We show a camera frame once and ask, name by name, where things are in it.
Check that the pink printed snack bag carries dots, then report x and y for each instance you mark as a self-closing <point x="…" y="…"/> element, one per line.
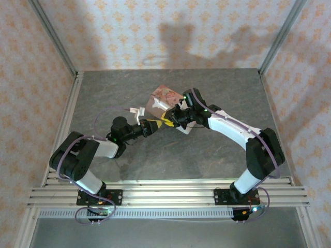
<point x="159" y="103"/>

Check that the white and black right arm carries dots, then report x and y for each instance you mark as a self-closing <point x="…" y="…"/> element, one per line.
<point x="232" y="129"/>

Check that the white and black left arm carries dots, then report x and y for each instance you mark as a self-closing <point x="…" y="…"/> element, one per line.
<point x="77" y="160"/>

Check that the small circuit board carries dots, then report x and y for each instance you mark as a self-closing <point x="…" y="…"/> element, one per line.
<point x="102" y="212"/>
<point x="245" y="213"/>

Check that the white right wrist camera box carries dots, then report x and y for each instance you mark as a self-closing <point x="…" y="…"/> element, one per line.
<point x="183" y="104"/>

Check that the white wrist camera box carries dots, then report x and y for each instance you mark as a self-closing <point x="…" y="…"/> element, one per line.
<point x="183" y="104"/>
<point x="138" y="112"/>

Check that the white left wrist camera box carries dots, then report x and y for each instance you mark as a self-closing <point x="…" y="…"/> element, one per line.
<point x="138" y="112"/>

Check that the aluminium table side rail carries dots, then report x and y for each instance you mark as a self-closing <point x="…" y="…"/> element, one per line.
<point x="307" y="224"/>
<point x="69" y="111"/>

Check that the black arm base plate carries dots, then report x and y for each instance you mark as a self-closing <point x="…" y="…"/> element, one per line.
<point x="222" y="197"/>
<point x="115" y="197"/>

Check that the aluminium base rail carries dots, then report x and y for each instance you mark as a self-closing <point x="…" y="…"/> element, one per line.
<point x="168" y="193"/>

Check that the aluminium frame post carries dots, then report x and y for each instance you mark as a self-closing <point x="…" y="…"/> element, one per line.
<point x="282" y="33"/>
<point x="51" y="33"/>

